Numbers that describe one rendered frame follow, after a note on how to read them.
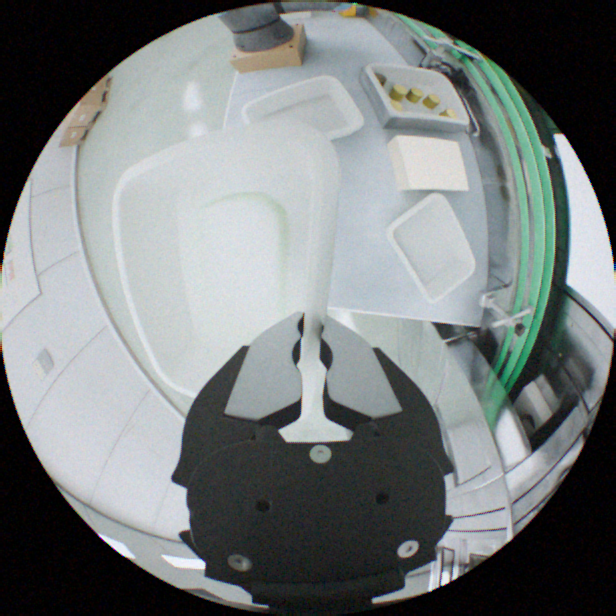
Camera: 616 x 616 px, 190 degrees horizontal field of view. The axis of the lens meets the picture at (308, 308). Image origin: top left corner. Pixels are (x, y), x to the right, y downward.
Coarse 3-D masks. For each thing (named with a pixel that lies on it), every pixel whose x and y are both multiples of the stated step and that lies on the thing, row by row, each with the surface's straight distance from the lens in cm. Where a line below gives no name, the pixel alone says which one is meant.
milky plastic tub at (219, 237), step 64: (256, 128) 11; (128, 192) 19; (192, 192) 21; (256, 192) 17; (320, 192) 9; (128, 256) 19; (192, 256) 22; (256, 256) 18; (320, 256) 9; (192, 320) 25; (256, 320) 21; (320, 320) 11; (192, 384) 23
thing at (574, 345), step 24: (528, 96) 81; (552, 144) 75; (552, 168) 74; (552, 192) 75; (552, 288) 77; (552, 312) 80; (576, 312) 73; (552, 336) 82; (576, 336) 76; (600, 336) 71; (528, 360) 91; (552, 360) 82; (576, 360) 78; (600, 360) 74; (552, 384) 85; (576, 384) 80; (600, 384) 76; (552, 408) 88
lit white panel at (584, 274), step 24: (576, 168) 67; (576, 192) 67; (576, 216) 67; (600, 216) 65; (576, 240) 67; (600, 240) 65; (576, 264) 68; (600, 264) 65; (576, 288) 69; (600, 288) 66
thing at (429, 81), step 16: (368, 64) 55; (384, 64) 56; (400, 80) 62; (416, 80) 64; (432, 80) 65; (448, 80) 64; (384, 96) 48; (448, 96) 63; (400, 112) 47; (416, 112) 58; (432, 112) 61; (464, 112) 59
